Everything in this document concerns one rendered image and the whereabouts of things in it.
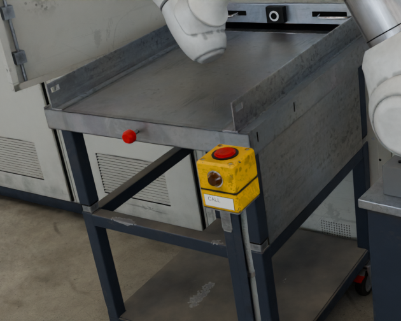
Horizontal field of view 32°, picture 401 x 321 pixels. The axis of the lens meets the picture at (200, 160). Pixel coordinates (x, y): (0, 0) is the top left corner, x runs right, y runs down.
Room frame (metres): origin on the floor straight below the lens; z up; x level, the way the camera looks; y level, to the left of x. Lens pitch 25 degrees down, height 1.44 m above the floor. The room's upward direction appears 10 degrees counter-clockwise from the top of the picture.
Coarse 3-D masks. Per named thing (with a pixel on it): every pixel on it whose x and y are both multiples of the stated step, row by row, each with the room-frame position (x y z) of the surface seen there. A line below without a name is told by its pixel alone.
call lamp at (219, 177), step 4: (212, 172) 1.13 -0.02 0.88; (216, 172) 1.13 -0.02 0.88; (208, 176) 1.13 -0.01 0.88; (212, 176) 1.12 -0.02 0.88; (216, 176) 1.12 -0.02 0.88; (220, 176) 1.12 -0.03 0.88; (208, 180) 1.13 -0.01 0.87; (212, 180) 1.12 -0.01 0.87; (216, 180) 1.12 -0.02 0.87; (220, 180) 1.12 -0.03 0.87; (212, 184) 1.12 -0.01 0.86; (216, 184) 1.12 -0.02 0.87; (220, 184) 1.13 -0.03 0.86
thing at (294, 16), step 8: (232, 8) 2.21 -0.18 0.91; (240, 8) 2.19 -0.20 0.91; (248, 8) 2.17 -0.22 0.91; (256, 8) 2.16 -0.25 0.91; (264, 8) 2.14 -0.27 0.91; (288, 8) 2.09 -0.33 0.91; (296, 8) 2.07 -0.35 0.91; (304, 8) 2.05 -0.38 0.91; (312, 8) 2.04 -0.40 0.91; (320, 8) 2.02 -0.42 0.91; (328, 8) 2.01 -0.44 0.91; (336, 8) 1.99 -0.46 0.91; (344, 8) 1.97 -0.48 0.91; (240, 16) 2.19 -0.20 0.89; (248, 16) 2.17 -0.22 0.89; (256, 16) 2.16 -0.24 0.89; (264, 16) 2.14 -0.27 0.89; (288, 16) 2.09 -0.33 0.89; (296, 16) 2.07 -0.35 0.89; (304, 16) 2.05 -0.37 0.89; (312, 16) 2.04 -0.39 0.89; (320, 16) 2.02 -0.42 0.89; (328, 16) 2.01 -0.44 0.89; (336, 16) 1.99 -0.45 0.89; (344, 16) 1.98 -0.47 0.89
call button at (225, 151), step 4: (220, 148) 1.18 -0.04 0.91; (224, 148) 1.18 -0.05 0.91; (228, 148) 1.17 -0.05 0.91; (232, 148) 1.17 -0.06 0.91; (216, 152) 1.17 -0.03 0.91; (220, 152) 1.16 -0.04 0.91; (224, 152) 1.16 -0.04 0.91; (228, 152) 1.16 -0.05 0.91; (232, 152) 1.16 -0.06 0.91; (216, 156) 1.16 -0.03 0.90; (220, 156) 1.15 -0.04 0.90; (224, 156) 1.15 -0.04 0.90; (228, 156) 1.15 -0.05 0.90
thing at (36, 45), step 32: (0, 0) 1.99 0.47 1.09; (32, 0) 2.04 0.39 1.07; (64, 0) 2.09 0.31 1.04; (96, 0) 2.15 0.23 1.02; (128, 0) 2.21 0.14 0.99; (0, 32) 1.95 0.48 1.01; (32, 32) 2.03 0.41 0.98; (64, 32) 2.08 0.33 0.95; (96, 32) 2.14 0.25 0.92; (128, 32) 2.20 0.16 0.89; (32, 64) 2.01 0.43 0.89; (64, 64) 2.07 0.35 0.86
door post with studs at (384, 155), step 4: (380, 144) 1.89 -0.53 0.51; (380, 148) 1.89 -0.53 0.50; (384, 148) 1.88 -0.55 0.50; (380, 152) 1.89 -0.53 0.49; (384, 152) 1.88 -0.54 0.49; (388, 152) 1.87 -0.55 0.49; (380, 156) 1.89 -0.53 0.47; (384, 156) 1.88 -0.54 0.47; (388, 156) 1.87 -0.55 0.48; (380, 160) 1.89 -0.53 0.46; (384, 160) 1.88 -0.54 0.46; (380, 164) 1.89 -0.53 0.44; (380, 168) 1.89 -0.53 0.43; (380, 172) 1.89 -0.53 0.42; (380, 176) 1.89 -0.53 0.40
